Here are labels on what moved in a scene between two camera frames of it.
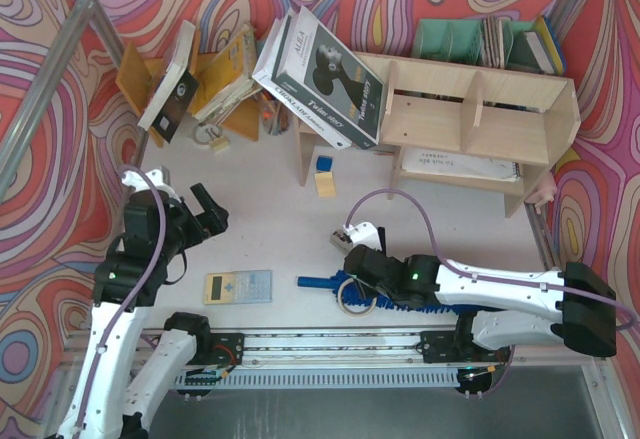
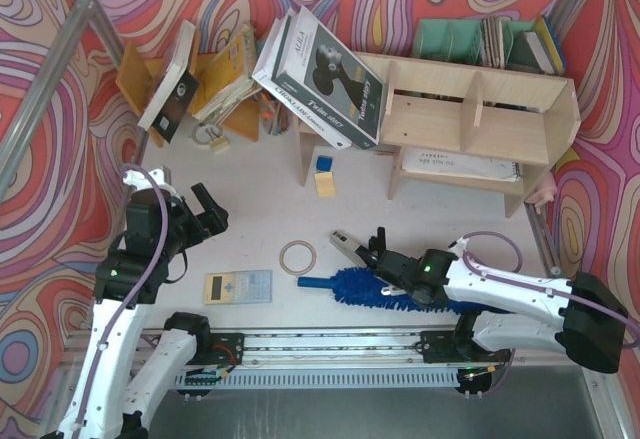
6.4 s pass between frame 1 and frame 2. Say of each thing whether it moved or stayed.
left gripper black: stayed
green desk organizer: stayed
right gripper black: moved
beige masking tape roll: moved
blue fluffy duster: stayed
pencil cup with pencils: stayed
